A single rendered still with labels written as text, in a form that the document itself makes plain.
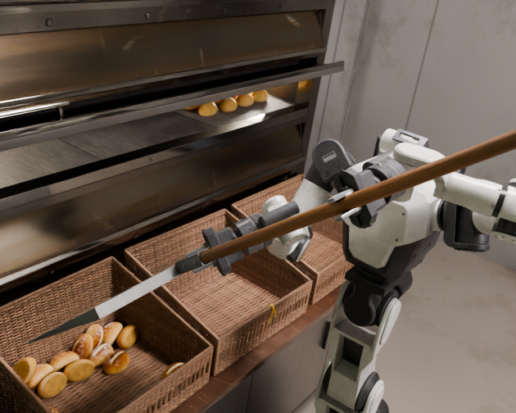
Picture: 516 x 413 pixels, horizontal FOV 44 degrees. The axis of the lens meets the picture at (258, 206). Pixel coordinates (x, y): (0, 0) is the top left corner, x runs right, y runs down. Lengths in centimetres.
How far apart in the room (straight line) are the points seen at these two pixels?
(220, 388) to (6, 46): 121
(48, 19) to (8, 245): 65
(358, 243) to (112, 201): 86
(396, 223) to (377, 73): 300
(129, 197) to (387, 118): 275
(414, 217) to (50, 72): 105
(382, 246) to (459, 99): 279
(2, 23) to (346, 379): 143
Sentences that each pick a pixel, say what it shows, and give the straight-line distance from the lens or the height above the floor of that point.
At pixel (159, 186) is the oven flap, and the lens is 234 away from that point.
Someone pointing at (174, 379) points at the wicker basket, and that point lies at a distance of 199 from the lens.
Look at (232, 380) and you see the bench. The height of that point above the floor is 58.
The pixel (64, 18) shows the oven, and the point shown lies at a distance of 186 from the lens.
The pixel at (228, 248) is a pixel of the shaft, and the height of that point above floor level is 130.
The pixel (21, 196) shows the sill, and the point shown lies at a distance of 194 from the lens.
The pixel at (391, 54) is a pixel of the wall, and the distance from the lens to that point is 458.
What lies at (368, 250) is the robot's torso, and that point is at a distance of 179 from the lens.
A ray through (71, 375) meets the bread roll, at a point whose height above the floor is 63.
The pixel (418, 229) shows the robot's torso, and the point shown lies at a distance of 171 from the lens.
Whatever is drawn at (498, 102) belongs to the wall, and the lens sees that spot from 442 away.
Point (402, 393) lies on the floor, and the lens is 326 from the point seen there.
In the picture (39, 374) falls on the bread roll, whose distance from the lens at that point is 209.
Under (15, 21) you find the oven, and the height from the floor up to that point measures 166.
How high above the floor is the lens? 202
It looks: 26 degrees down
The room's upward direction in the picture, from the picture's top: 9 degrees clockwise
